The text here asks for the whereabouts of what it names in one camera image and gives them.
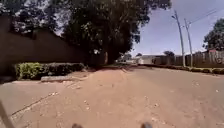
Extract brown dirt path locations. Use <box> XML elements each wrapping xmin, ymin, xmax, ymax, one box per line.
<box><xmin>9</xmin><ymin>67</ymin><xmax>174</xmax><ymax>128</ymax></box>

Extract plain brown wall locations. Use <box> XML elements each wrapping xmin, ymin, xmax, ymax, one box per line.
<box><xmin>0</xmin><ymin>16</ymin><xmax>101</xmax><ymax>76</ymax></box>

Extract robot's own part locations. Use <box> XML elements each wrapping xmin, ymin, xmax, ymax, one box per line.
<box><xmin>71</xmin><ymin>123</ymin><xmax>84</xmax><ymax>128</ymax></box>
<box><xmin>140</xmin><ymin>121</ymin><xmax>154</xmax><ymax>128</ymax></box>

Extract overhead wires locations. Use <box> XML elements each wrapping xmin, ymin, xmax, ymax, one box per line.
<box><xmin>181</xmin><ymin>8</ymin><xmax>224</xmax><ymax>28</ymax></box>

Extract grey wall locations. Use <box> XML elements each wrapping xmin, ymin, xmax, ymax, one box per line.
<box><xmin>151</xmin><ymin>49</ymin><xmax>224</xmax><ymax>69</ymax></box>

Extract low hedge beside road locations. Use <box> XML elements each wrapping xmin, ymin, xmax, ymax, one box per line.
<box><xmin>139</xmin><ymin>63</ymin><xmax>224</xmax><ymax>75</ymax></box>

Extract tall pole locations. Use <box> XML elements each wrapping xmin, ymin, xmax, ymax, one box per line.
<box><xmin>171</xmin><ymin>9</ymin><xmax>187</xmax><ymax>68</ymax></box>
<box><xmin>183</xmin><ymin>18</ymin><xmax>194</xmax><ymax>68</ymax></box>

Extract large tree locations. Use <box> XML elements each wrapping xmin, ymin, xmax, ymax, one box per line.
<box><xmin>49</xmin><ymin>0</ymin><xmax>173</xmax><ymax>66</ymax></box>

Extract short concrete kerb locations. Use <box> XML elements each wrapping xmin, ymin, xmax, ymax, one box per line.
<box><xmin>40</xmin><ymin>74</ymin><xmax>91</xmax><ymax>83</ymax></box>

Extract green trimmed hedge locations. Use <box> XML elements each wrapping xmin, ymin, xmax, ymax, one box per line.
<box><xmin>13</xmin><ymin>62</ymin><xmax>86</xmax><ymax>80</ymax></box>

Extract reddish paved road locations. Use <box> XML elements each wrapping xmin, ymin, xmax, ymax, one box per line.
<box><xmin>123</xmin><ymin>65</ymin><xmax>224</xmax><ymax>128</ymax></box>

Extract grey concrete driveway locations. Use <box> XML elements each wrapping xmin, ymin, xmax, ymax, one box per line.
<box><xmin>0</xmin><ymin>79</ymin><xmax>79</xmax><ymax>128</ymax></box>

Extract concrete kerb along road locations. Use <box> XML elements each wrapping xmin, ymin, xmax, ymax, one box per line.
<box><xmin>120</xmin><ymin>67</ymin><xmax>134</xmax><ymax>75</ymax></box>

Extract pale distant building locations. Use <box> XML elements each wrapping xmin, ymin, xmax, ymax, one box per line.
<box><xmin>136</xmin><ymin>54</ymin><xmax>164</xmax><ymax>65</ymax></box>

